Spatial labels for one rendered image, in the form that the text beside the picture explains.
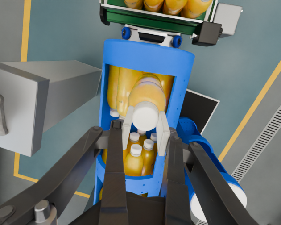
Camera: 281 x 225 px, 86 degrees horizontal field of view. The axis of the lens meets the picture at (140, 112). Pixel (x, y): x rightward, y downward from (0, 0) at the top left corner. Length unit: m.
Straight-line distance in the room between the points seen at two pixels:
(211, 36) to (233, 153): 1.76
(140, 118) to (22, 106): 0.60
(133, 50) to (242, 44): 1.55
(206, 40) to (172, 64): 0.28
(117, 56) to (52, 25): 1.51
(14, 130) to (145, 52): 0.65
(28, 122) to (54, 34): 1.25
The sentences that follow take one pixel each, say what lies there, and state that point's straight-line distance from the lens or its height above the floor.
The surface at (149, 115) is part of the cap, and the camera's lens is 0.21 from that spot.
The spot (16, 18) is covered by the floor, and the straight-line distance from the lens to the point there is 2.09.
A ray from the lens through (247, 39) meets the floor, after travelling 1.87.
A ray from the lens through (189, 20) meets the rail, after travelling 0.67.
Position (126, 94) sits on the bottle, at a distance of 0.47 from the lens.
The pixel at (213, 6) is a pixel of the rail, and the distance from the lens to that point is 0.70.
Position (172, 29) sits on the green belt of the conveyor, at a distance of 0.74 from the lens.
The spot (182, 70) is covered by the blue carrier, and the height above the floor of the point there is 1.20.
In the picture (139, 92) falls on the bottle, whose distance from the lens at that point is 0.25.
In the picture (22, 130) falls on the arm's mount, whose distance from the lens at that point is 0.81.
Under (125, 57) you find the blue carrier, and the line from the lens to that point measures 0.40.
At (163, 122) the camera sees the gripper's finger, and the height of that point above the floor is 1.45.
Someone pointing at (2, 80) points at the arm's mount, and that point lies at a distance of 0.77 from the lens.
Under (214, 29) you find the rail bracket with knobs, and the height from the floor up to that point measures 1.00.
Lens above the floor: 1.61
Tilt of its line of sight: 70 degrees down
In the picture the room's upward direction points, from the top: 172 degrees counter-clockwise
